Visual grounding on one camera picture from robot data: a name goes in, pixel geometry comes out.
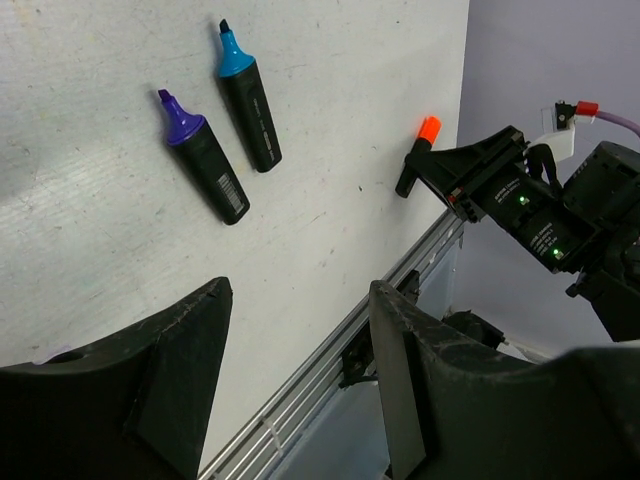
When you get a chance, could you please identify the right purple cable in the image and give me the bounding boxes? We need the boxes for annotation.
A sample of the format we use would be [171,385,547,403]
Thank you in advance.
[574,100,640,137]

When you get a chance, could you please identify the orange cap highlighter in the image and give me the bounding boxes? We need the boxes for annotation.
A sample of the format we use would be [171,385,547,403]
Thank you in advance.
[394,115,443,200]

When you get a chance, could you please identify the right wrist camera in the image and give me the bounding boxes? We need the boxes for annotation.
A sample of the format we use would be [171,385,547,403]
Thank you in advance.
[528,100,600,163]

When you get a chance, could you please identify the blue cap highlighter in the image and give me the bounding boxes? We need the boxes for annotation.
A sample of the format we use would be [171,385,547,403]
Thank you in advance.
[217,19,282,173]

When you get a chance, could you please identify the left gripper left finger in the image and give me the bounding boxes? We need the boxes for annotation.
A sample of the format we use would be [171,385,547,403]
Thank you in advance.
[1,277,233,479]

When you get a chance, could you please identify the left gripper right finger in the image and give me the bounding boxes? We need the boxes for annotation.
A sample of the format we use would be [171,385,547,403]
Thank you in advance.
[369,280,639,479]

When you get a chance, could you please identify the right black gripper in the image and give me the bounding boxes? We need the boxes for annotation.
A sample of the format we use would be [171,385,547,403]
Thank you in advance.
[405,126,600,273]

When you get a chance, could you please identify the purple cap highlighter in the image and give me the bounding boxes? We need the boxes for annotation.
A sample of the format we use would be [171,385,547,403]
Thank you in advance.
[158,89,250,225]

